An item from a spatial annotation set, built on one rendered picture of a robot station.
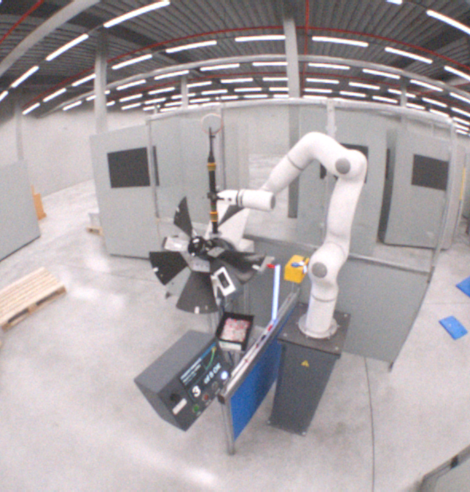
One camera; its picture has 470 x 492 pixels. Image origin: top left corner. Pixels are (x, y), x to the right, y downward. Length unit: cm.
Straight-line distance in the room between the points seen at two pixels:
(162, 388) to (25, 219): 638
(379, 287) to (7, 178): 681
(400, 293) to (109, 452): 241
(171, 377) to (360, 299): 164
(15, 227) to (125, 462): 571
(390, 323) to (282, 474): 138
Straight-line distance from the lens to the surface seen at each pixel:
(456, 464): 180
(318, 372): 130
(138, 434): 205
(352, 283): 199
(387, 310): 210
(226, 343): 129
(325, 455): 193
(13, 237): 665
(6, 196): 655
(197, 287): 137
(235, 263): 128
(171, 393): 68
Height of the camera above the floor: 178
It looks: 25 degrees down
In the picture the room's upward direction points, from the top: 2 degrees counter-clockwise
